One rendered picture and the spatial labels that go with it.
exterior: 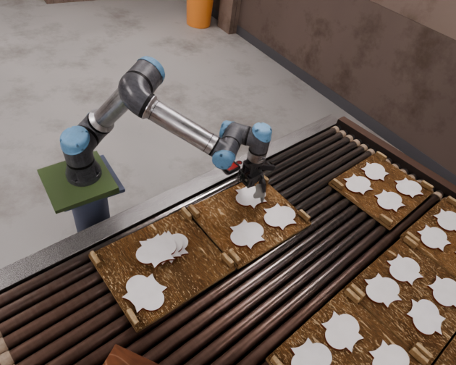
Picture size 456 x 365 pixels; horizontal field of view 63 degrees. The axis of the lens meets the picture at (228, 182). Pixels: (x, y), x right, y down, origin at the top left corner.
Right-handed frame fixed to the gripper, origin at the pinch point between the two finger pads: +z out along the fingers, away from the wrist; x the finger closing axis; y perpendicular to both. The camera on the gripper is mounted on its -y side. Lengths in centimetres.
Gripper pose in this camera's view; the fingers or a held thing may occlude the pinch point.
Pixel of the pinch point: (252, 191)
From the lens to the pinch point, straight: 163.7
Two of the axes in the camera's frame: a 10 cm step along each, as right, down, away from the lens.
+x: 6.1, 6.0, -5.2
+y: -7.8, 3.6, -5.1
